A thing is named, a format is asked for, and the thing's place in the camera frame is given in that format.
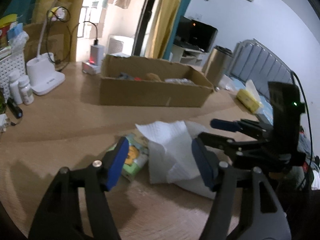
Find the green cartoon tissue pack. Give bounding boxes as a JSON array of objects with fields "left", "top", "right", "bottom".
[{"left": 121, "top": 130, "right": 149, "bottom": 181}]

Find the white desk lamp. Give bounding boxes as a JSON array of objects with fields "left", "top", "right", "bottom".
[{"left": 26, "top": 0, "right": 65, "bottom": 96}]

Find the teal left curtain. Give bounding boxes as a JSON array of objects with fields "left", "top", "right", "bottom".
[{"left": 1, "top": 0, "right": 36, "bottom": 24}]

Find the brown fuzzy soft object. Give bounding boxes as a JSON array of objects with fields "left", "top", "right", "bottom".
[{"left": 145, "top": 73, "right": 162, "bottom": 82}]

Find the black computer monitor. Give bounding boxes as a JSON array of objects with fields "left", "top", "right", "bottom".
[{"left": 174, "top": 16, "right": 218, "bottom": 53}]

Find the yellow tissue box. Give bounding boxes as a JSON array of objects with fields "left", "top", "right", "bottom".
[{"left": 236, "top": 80, "right": 263, "bottom": 114}]

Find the yellow right curtain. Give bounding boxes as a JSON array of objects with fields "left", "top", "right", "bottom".
[{"left": 145, "top": 0, "right": 181, "bottom": 59}]

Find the teal right curtain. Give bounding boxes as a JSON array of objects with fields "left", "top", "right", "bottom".
[{"left": 162, "top": 0, "right": 191, "bottom": 60}]

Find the cotton swab plastic bag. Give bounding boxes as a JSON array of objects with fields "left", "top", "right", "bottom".
[{"left": 165, "top": 78, "right": 195, "bottom": 86}]

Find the white pill bottle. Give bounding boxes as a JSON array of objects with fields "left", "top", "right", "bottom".
[
  {"left": 9, "top": 70, "right": 23, "bottom": 105},
  {"left": 18, "top": 75, "right": 34, "bottom": 105}
]

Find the blue patterned bed sheet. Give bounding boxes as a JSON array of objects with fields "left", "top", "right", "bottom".
[{"left": 226, "top": 76, "right": 273, "bottom": 124}]

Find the white computer desk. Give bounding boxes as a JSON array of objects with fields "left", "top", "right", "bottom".
[{"left": 169, "top": 45, "right": 207, "bottom": 66}]

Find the grey cloth item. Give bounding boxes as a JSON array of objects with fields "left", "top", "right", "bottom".
[{"left": 117, "top": 72, "right": 135, "bottom": 80}]

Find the yellow curtain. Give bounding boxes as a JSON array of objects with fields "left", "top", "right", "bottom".
[
  {"left": 24, "top": 0, "right": 83, "bottom": 64},
  {"left": 145, "top": 0, "right": 181, "bottom": 59}
]

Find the teal curtain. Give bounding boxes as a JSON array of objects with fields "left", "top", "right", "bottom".
[
  {"left": 162, "top": 0, "right": 191, "bottom": 60},
  {"left": 1, "top": 0, "right": 36, "bottom": 24}
]

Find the steel travel mug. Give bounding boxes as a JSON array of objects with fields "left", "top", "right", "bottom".
[{"left": 202, "top": 46, "right": 233, "bottom": 87}]

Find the brown cardboard box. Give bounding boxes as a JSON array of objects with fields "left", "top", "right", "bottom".
[{"left": 99, "top": 55, "right": 214, "bottom": 107}]

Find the yellow left curtain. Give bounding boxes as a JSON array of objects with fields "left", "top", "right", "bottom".
[{"left": 24, "top": 0, "right": 83, "bottom": 64}]

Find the black small flashlight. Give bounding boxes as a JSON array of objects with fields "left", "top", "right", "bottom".
[{"left": 7, "top": 98, "right": 23, "bottom": 119}]

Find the grey bed headboard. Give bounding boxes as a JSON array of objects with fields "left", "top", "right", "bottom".
[{"left": 227, "top": 39, "right": 293, "bottom": 101}]

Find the white power strip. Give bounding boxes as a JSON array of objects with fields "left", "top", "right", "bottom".
[{"left": 82, "top": 61, "right": 101, "bottom": 75}]

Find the white perforated basket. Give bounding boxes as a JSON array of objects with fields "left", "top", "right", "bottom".
[{"left": 0, "top": 50, "right": 26, "bottom": 101}]

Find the white paper towel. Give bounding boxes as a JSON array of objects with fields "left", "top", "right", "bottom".
[{"left": 136, "top": 121, "right": 215, "bottom": 199}]

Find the white phone charger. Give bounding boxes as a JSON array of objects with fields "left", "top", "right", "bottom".
[{"left": 89, "top": 39, "right": 105, "bottom": 66}]

